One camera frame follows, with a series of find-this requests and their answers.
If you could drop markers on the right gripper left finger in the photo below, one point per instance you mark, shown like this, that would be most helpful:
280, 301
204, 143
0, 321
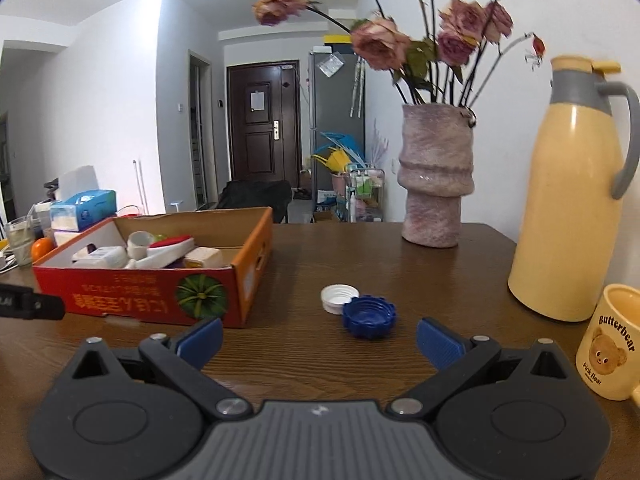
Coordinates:
178, 362

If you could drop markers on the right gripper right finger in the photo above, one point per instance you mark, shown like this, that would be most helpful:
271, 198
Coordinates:
458, 362

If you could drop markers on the blue bottle cap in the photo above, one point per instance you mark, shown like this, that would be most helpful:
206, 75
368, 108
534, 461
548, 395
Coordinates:
369, 317

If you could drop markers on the white pill bottle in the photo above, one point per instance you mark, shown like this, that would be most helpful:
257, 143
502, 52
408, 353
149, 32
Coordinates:
108, 257

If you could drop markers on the beige cube gadget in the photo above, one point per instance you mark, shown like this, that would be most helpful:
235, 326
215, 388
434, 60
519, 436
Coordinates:
204, 257

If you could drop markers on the red white lint brush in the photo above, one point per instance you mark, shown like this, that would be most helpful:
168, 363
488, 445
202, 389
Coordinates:
164, 253

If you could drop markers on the white tape roll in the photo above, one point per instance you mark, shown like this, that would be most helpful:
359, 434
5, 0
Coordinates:
138, 244

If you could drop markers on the orange fruit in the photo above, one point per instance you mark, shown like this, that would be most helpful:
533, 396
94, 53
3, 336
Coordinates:
41, 248

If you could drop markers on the clear drinking glass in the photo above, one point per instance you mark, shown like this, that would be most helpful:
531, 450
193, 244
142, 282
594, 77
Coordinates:
21, 236

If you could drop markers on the red cardboard pumpkin box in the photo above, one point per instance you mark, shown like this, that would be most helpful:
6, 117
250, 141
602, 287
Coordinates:
172, 295

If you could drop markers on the clear food container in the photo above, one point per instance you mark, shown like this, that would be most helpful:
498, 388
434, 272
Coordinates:
41, 215

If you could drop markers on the blue tissue pack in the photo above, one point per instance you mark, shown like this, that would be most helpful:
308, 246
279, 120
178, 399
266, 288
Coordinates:
79, 201

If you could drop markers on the small white bottle cap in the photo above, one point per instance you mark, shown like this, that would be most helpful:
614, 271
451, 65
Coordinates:
334, 297

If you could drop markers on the yellow thermos jug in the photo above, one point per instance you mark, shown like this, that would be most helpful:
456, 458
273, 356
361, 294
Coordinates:
584, 159

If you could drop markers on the yellow bear mug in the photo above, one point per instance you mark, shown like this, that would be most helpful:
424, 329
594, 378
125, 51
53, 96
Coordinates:
607, 358

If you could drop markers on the pink stone vase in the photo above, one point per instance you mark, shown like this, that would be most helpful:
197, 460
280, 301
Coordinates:
436, 170

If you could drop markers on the black bag on floor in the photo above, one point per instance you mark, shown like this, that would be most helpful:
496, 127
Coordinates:
239, 194

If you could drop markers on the dark brown door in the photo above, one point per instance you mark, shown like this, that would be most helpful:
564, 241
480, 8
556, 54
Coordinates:
264, 122

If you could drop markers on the grey refrigerator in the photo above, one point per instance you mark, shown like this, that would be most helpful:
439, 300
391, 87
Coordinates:
336, 87

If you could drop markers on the yellow box on refrigerator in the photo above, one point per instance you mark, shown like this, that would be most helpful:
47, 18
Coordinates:
337, 39

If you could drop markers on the wire storage rack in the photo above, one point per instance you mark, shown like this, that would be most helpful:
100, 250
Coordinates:
364, 194

